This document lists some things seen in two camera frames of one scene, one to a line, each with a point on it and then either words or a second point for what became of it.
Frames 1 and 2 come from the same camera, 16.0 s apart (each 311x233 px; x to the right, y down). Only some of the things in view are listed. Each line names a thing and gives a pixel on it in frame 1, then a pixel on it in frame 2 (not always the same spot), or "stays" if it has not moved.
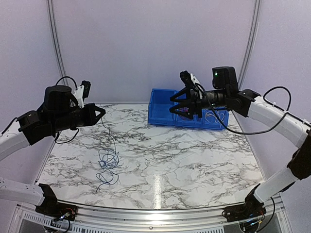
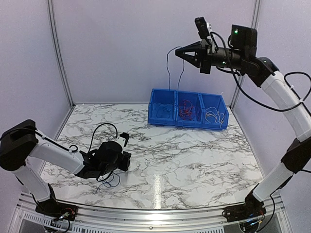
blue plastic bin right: x=210 y=120 stays
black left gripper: x=91 y=119 to x=125 y=166
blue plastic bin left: x=158 y=109 stays
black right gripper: x=193 y=99 to x=205 y=63
